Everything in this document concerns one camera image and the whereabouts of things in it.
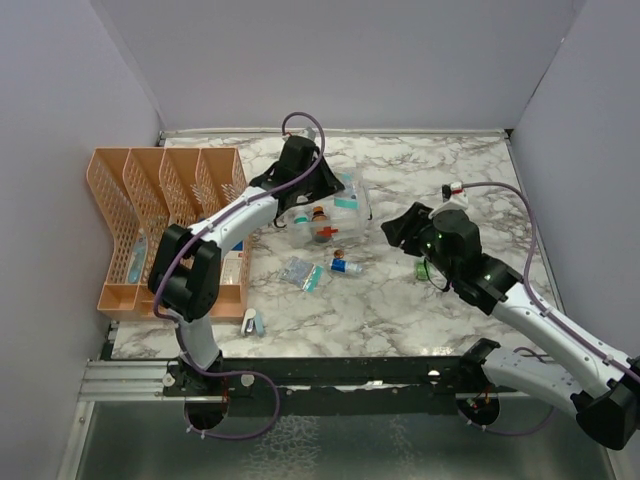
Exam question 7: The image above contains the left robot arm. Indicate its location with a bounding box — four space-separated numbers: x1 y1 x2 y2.
148 134 344 395

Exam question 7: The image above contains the small green packet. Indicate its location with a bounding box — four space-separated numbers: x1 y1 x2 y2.
414 260 430 281

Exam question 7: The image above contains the white gauze pouch blue print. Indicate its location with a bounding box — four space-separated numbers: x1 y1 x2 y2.
220 242 244 285

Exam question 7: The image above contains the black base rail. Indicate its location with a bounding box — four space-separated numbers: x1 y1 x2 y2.
163 356 495 417

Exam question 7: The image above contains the orange plastic file organizer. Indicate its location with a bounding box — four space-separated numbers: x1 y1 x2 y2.
86 147 247 321

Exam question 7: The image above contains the clear plastic medicine box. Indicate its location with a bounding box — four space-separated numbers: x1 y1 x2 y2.
274 168 373 248

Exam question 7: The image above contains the small items pack teal header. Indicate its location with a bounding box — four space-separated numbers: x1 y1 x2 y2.
334 173 361 210

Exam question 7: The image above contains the blue item in organizer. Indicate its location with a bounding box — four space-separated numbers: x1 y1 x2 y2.
127 229 147 284

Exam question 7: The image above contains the brown bottle orange cap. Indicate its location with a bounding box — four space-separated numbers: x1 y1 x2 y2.
311 206 328 225

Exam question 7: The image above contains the white teal thermometer case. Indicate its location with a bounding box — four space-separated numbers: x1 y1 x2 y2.
241 308 265 337

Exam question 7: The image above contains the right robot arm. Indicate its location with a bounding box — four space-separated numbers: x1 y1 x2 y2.
381 202 639 450

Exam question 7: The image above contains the cotton swab pack teal header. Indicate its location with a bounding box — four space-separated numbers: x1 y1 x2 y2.
279 256 324 292

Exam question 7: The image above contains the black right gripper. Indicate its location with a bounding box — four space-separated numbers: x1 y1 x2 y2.
382 201 457 282

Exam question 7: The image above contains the white disinfectant bottle green label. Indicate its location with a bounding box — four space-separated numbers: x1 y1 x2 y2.
293 207 309 225

